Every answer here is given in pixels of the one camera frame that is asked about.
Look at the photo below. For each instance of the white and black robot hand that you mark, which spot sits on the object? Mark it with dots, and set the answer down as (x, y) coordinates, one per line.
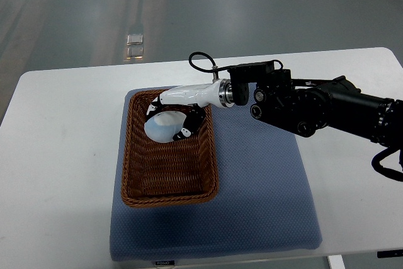
(192, 100)

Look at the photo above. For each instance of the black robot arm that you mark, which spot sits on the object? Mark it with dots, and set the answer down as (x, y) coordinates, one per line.
(302, 106)

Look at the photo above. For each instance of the brown wicker basket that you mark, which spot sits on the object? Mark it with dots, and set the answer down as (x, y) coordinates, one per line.
(165, 174)

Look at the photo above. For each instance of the metal floor plate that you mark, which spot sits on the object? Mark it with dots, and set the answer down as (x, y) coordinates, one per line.
(135, 46)

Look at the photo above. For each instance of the blue foam cushion mat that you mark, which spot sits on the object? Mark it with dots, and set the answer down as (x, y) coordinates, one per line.
(264, 202)

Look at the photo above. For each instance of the white table leg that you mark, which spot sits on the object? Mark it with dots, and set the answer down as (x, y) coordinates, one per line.
(336, 262)

